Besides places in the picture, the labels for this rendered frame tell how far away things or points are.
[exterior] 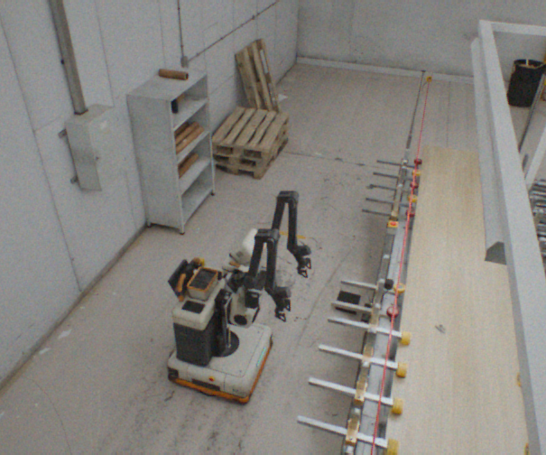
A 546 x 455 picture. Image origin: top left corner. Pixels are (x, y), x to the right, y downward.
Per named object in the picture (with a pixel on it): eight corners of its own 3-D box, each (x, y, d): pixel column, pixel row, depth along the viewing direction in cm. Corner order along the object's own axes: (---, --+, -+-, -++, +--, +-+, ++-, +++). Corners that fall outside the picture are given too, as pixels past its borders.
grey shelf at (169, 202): (147, 227, 544) (125, 94, 452) (182, 188, 613) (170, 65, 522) (183, 235, 534) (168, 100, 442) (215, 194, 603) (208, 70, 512)
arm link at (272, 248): (271, 227, 275) (264, 238, 267) (281, 229, 274) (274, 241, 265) (268, 283, 301) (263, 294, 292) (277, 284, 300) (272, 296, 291)
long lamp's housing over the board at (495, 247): (483, 260, 148) (490, 240, 143) (469, 49, 334) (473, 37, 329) (524, 269, 145) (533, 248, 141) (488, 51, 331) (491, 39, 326)
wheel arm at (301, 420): (296, 423, 252) (297, 420, 250) (298, 417, 255) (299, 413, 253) (393, 452, 240) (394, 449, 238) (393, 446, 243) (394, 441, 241)
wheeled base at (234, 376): (166, 383, 375) (162, 362, 360) (201, 324, 424) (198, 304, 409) (247, 408, 359) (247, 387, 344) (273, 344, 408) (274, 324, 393)
